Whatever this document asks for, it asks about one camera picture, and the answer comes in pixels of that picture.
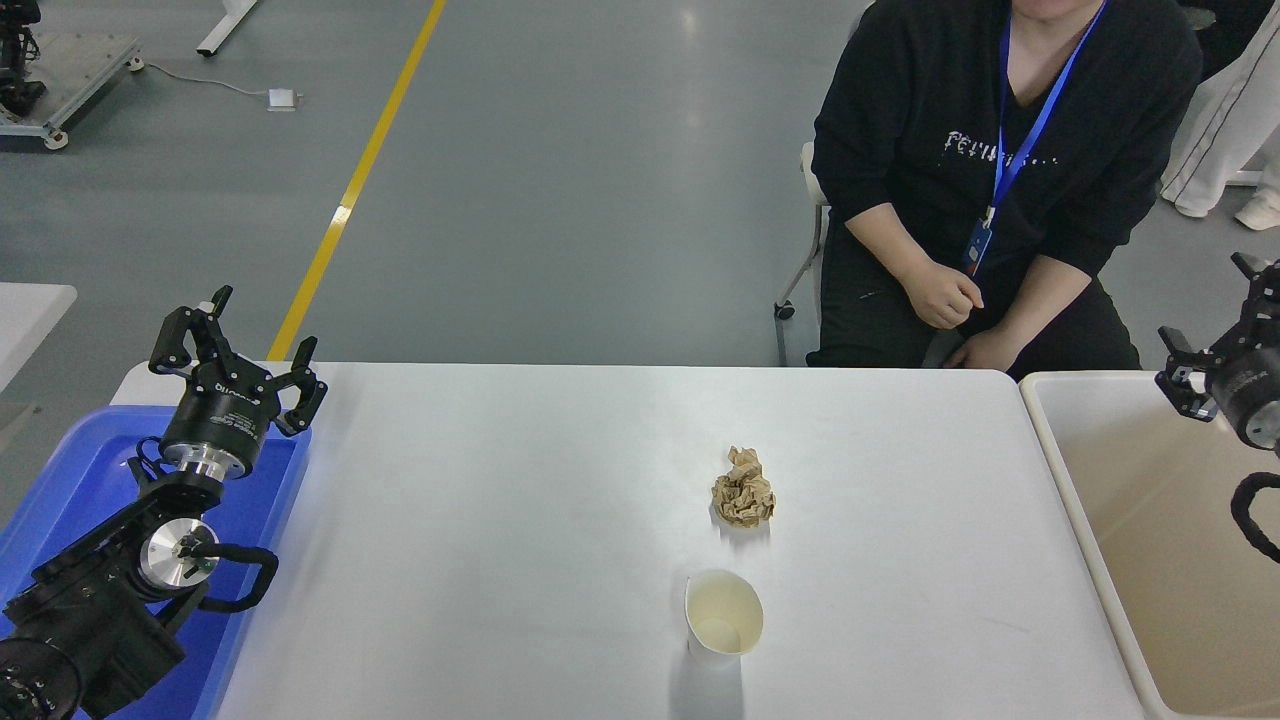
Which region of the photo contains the white wheeled chair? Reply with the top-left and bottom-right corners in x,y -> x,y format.
773,140 -> 833,367

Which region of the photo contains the grey wheeled metal platform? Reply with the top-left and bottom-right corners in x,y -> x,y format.
0,30 -> 146,151

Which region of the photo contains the white paper cup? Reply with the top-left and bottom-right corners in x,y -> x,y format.
684,569 -> 765,669

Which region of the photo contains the white power cable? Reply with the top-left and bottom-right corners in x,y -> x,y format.
143,62 -> 271,100

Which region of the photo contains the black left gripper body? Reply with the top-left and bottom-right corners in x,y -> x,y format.
159,360 -> 277,469

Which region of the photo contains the person's right hand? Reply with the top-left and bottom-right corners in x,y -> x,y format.
903,260 -> 986,331

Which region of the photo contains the small white table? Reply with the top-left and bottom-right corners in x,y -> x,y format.
0,284 -> 78,393

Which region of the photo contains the person's left hand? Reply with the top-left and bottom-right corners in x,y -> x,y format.
945,326 -> 1027,373

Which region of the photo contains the black machine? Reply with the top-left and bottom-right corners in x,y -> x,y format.
0,0 -> 46,116

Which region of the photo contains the blue plastic tray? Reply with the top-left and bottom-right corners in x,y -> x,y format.
0,405 -> 313,720

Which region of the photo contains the blue lanyard with badge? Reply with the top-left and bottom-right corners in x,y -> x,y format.
962,0 -> 1109,281

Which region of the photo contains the person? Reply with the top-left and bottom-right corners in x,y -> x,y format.
805,0 -> 1204,373
1160,0 -> 1280,233

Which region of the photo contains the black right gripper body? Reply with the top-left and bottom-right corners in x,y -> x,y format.
1212,340 -> 1280,450

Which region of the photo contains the tan paper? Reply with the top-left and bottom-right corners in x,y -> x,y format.
711,446 -> 777,528

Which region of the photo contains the white table leg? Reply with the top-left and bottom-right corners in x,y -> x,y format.
196,0 -> 259,57

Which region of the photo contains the large pale bin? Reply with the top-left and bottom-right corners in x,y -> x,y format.
1018,370 -> 1280,720

